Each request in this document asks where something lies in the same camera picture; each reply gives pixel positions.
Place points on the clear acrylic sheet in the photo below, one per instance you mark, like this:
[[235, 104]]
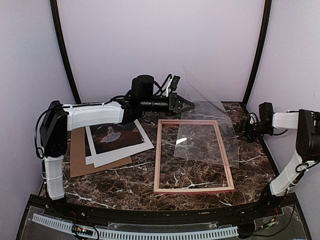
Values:
[[209, 137]]

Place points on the left black corner post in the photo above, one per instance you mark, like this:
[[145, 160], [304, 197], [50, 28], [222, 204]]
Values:
[[63, 50]]

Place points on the white slotted cable duct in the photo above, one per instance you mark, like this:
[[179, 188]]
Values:
[[108, 234]]

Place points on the brown cardboard backing board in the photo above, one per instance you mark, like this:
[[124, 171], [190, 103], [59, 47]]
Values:
[[78, 165]]

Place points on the photo print white border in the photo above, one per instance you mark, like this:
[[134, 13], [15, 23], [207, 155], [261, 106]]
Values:
[[113, 142]]

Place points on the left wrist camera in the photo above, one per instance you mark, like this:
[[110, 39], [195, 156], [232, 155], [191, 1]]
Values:
[[171, 84]]

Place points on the white mat paper sheet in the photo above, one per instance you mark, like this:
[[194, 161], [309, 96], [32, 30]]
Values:
[[89, 157]]

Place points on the right black corner post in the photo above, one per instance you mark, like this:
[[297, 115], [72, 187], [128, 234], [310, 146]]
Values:
[[259, 51]]

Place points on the pink wooden picture frame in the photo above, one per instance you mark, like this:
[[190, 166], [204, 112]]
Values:
[[191, 191]]

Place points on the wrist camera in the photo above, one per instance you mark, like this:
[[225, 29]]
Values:
[[171, 84], [252, 118]]

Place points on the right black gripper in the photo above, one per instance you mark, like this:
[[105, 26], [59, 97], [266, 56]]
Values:
[[244, 126]]

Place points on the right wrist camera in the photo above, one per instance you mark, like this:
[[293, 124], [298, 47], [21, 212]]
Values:
[[252, 118]]

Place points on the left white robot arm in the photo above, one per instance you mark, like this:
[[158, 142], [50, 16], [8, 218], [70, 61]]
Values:
[[52, 126]]

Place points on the black corner post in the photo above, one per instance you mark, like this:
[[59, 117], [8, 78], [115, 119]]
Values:
[[63, 50], [259, 51]]

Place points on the black front table rail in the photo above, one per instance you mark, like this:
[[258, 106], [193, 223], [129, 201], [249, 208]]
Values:
[[245, 213]]

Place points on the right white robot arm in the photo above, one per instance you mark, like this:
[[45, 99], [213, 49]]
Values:
[[304, 123]]

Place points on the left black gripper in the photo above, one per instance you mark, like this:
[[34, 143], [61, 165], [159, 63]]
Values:
[[174, 104]]

